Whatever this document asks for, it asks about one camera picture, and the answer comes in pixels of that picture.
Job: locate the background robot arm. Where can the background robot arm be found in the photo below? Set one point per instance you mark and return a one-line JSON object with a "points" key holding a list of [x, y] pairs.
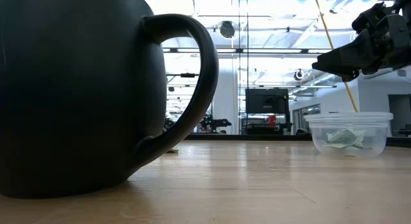
{"points": [[213, 123]]}

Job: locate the black computer monitor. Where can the black computer monitor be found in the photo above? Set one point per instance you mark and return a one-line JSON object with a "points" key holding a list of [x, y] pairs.
{"points": [[266, 102]]}

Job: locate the green white sweetener packet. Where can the green white sweetener packet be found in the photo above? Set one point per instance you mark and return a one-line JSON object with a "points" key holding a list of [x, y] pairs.
{"points": [[361, 147], [173, 150], [343, 137]]}

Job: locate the round clear plastic bowl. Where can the round clear plastic bowl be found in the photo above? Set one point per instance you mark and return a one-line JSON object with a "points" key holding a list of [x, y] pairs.
{"points": [[350, 121]]}

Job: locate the black aluminium table frame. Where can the black aluminium table frame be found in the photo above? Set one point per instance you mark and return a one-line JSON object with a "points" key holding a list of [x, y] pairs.
{"points": [[257, 137]]}

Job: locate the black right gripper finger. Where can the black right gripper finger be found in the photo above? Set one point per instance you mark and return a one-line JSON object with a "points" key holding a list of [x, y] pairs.
{"points": [[343, 62], [374, 67]]}

